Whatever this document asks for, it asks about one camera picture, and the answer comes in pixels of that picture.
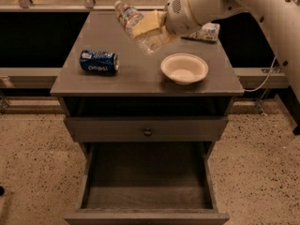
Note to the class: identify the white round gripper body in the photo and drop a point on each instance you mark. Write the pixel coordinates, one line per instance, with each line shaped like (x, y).
(176, 16)

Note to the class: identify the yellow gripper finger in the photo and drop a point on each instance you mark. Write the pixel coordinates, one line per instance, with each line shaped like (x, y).
(149, 25)
(154, 40)

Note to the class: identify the clear plastic water bottle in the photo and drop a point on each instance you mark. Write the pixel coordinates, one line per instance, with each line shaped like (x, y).
(128, 16)

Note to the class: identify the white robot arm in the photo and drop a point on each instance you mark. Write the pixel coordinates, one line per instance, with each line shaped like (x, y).
(279, 21)

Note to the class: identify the white labelled plastic bottle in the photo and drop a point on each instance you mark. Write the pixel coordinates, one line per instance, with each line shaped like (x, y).
(208, 32)

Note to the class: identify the closed grey top drawer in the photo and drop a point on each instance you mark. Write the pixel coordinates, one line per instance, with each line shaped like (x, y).
(130, 129)

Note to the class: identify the round dark drawer knob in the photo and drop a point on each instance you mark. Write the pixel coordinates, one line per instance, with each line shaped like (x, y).
(147, 132)

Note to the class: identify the grey wooden drawer cabinet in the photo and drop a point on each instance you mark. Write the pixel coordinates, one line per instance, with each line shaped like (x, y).
(139, 88)

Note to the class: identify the open grey middle drawer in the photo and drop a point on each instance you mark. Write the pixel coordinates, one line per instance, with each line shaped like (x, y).
(147, 183)

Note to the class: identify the white paper bowl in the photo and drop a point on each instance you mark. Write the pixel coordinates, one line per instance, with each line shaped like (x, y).
(184, 68)

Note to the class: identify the blue Pepsi can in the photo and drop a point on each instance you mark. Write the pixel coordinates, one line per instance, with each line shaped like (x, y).
(99, 61)

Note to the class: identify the metal railing frame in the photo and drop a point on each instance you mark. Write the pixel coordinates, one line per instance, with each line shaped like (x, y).
(62, 7)

